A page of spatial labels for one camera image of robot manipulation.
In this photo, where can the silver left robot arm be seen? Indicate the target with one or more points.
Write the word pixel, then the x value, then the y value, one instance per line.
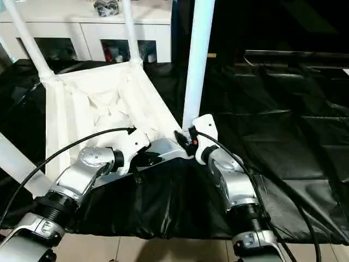
pixel 73 177

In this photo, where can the white cabinet with glass doors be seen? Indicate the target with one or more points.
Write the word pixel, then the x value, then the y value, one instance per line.
pixel 81 27

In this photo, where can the white plastic table top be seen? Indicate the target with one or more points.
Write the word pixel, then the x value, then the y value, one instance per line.
pixel 95 90

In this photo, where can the black mat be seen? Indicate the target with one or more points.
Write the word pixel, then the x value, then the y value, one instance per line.
pixel 286 163

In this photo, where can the clear bag on cabinet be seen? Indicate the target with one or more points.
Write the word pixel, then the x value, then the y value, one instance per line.
pixel 106 7

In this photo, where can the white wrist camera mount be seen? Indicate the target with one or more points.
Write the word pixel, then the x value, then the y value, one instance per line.
pixel 207 128
pixel 135 142

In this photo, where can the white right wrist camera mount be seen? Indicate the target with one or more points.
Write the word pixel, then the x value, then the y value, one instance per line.
pixel 207 128

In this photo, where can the black box with beige label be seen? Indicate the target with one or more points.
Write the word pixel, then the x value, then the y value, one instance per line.
pixel 231 27

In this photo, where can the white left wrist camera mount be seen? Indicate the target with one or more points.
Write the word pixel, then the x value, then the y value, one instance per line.
pixel 135 142

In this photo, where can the white plastic table leg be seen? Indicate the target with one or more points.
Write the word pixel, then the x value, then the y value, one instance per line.
pixel 32 46
pixel 131 32
pixel 196 68
pixel 16 161

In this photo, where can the black television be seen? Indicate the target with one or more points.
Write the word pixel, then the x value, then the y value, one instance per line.
pixel 294 54

